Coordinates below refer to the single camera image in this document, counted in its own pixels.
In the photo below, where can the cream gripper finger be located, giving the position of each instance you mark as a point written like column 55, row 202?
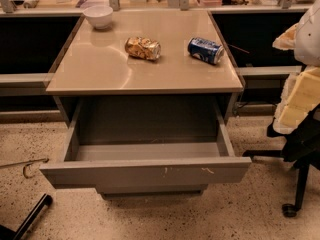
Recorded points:
column 286, row 41
column 300, row 95

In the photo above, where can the grey top drawer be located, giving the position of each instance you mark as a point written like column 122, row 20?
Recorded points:
column 131, row 145

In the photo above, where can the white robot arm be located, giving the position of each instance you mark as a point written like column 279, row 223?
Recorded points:
column 307, row 39

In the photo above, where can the grey cabinet with beige top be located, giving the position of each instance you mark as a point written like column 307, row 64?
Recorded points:
column 97, row 64

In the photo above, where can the black office chair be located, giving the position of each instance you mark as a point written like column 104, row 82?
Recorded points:
column 302, row 148

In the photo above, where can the blue soda can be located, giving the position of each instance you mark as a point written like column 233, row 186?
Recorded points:
column 205, row 50

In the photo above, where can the white bowl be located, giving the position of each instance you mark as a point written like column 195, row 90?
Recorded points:
column 99, row 17

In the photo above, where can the metal hook rod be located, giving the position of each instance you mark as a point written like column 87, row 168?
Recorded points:
column 24, row 165

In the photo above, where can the black chair leg left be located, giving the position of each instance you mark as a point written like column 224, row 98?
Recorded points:
column 8, row 234

